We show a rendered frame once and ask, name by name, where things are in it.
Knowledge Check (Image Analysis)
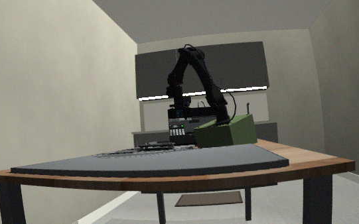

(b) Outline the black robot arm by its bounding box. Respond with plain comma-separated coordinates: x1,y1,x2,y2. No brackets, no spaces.
166,47,230,126

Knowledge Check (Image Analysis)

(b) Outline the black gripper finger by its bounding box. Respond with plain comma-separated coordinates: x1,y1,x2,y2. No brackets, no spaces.
182,107,191,120
168,109,177,119

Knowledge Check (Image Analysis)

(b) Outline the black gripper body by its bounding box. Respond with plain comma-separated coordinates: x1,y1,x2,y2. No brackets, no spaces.
169,95,189,109

